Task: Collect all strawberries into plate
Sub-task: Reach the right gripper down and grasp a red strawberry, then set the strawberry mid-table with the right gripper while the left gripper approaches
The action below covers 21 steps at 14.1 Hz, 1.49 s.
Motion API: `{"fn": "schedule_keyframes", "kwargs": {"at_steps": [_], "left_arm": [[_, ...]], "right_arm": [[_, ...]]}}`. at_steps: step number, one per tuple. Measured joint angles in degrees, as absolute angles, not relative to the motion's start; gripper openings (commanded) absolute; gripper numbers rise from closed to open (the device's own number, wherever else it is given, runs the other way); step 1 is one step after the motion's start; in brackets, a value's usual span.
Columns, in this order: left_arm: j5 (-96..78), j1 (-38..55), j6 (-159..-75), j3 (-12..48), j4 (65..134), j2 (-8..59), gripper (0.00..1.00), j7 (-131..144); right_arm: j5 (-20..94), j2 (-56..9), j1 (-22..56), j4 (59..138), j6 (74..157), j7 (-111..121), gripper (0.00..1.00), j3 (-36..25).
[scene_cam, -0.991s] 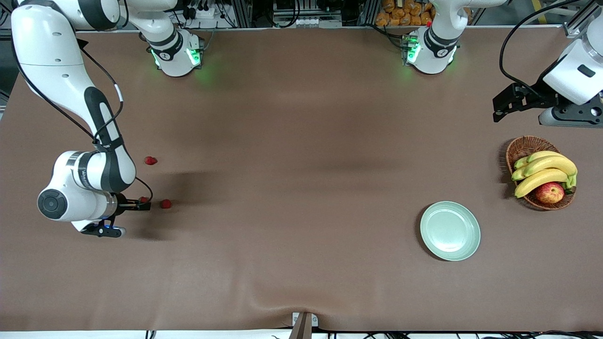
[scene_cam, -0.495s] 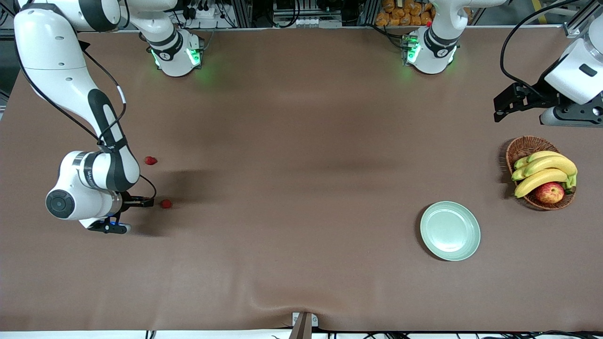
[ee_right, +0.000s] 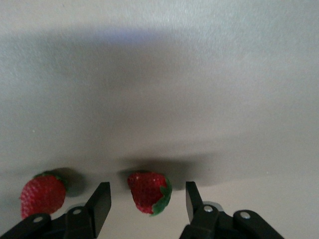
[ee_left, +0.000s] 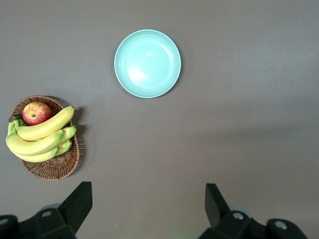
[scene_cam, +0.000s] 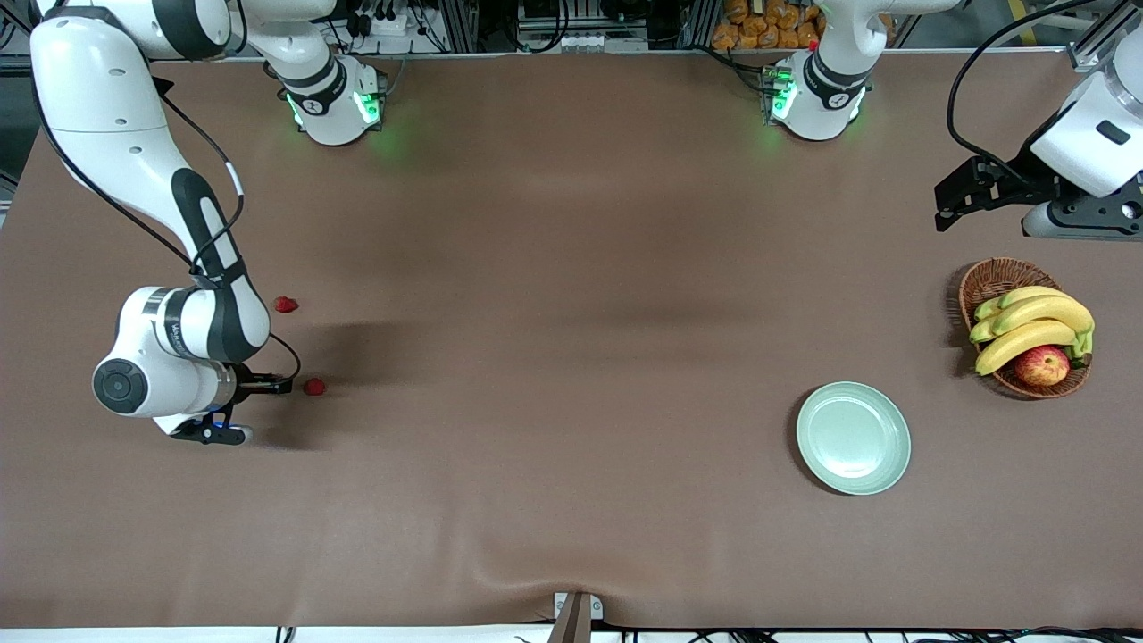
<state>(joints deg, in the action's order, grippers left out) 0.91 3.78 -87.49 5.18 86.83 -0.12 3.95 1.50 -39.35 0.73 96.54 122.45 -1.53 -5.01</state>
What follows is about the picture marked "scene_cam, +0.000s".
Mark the red yellow apple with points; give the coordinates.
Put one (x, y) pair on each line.
(1042, 366)

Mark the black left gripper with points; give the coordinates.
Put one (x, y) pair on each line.
(1018, 184)

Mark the yellow banana bunch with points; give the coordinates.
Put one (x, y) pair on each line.
(1027, 339)

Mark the metal clamp bracket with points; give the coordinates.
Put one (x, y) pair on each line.
(576, 616)

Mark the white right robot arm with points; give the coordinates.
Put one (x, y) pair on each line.
(107, 89)

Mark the brown wicker basket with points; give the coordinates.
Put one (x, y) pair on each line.
(996, 277)

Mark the red strawberry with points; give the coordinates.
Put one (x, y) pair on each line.
(314, 387)
(286, 304)

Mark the white power strip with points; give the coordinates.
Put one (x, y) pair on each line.
(393, 22)

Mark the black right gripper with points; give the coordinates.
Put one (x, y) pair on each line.
(251, 384)

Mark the mint green round plate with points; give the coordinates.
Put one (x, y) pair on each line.
(853, 438)

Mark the aluminium frame profile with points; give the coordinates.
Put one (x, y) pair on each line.
(1082, 58)

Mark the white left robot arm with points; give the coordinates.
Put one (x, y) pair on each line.
(821, 98)

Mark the brown table cloth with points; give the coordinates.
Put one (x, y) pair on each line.
(536, 446)

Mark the white terminal block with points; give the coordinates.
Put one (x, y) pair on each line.
(585, 41)

